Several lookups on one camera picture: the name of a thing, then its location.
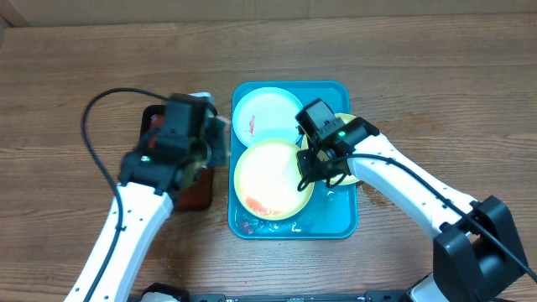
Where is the green plate with ketchup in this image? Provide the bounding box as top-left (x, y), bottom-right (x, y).
top-left (301, 113), bottom-right (359, 185)

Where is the light blue plate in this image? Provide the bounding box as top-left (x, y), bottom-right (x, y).
top-left (232, 87), bottom-right (303, 147)

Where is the dark green scrub sponge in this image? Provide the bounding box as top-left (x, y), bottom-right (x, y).
top-left (206, 117), bottom-right (231, 147)

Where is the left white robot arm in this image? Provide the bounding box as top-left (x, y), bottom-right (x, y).
top-left (66, 92), bottom-right (229, 301)

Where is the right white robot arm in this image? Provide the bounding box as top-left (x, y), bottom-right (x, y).
top-left (295, 99), bottom-right (536, 301)

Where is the teal plastic serving tray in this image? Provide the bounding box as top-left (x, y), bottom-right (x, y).
top-left (228, 81), bottom-right (358, 240)

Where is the black tray with red water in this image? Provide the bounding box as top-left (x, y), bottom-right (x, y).
top-left (139, 105), bottom-right (214, 211)

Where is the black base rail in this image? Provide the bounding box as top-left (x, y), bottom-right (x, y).
top-left (128, 289), bottom-right (408, 302)

